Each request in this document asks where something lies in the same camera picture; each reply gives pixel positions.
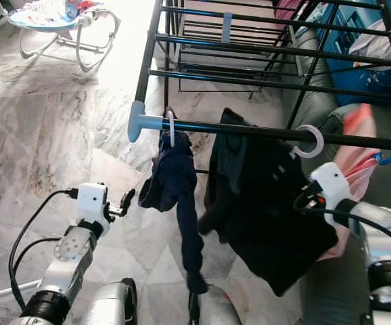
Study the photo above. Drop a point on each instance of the silver robot left leg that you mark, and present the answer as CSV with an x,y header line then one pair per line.
x,y
111,305

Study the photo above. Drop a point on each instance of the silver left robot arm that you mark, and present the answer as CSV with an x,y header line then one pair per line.
x,y
70,254

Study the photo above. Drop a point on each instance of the light blue rack clip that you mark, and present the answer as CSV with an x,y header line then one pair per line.
x,y
226,27

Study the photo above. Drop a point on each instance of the pink garment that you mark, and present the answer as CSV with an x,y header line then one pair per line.
x,y
361,128

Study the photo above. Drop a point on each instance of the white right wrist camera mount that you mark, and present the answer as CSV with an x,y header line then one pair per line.
x,y
334,183

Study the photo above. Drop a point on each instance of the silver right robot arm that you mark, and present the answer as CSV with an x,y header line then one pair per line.
x,y
378,223

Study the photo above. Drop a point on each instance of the white hanger broad hook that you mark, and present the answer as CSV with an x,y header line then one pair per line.
x,y
320,141

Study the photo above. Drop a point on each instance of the light blue rack end cap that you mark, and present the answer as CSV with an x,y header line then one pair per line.
x,y
134,122

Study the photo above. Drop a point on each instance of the large black t-shirt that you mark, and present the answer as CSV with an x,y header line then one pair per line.
x,y
263,217

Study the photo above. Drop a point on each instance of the black metal drying rack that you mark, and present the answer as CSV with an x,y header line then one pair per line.
x,y
195,126

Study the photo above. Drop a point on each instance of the silver robot right leg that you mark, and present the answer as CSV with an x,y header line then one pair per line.
x,y
222,311

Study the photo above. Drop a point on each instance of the blue storage bag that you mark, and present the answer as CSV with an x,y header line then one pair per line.
x,y
344,74

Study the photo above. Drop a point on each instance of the baby bouncer seat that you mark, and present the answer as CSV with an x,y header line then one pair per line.
x,y
43,17

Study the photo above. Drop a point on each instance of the dark green leather sofa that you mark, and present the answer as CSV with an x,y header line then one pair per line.
x,y
310,101

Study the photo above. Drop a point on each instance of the navy blue garment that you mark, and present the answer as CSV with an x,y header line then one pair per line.
x,y
172,176

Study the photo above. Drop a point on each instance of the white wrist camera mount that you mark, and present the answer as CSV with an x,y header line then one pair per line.
x,y
334,183
93,202

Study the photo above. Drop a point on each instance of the magenta cloth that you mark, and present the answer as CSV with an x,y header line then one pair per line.
x,y
287,8

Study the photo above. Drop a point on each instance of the grey cloth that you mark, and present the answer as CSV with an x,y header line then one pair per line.
x,y
385,40

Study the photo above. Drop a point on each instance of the silver robot leg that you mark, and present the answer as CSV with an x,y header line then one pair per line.
x,y
111,305
222,311

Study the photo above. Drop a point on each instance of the white hanger thin hook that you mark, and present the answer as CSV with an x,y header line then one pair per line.
x,y
172,132

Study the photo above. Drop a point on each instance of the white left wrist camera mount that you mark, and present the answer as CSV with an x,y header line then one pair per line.
x,y
93,202

